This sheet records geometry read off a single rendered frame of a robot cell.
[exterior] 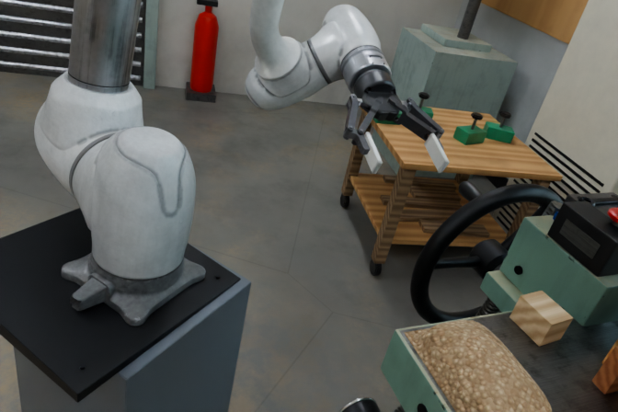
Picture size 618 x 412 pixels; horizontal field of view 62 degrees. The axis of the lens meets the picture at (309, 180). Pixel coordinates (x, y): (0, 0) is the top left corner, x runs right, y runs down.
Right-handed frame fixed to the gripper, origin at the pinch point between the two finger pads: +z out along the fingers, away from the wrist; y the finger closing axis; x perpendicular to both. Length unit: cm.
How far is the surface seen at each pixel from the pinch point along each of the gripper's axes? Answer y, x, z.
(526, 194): 7.7, -11.2, 15.3
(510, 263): 0.4, -9.0, 24.9
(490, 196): 2.0, -10.2, 14.7
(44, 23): -72, 145, -225
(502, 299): -1.6, -6.6, 28.7
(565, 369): -6.9, -15.5, 40.1
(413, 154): 55, 59, -52
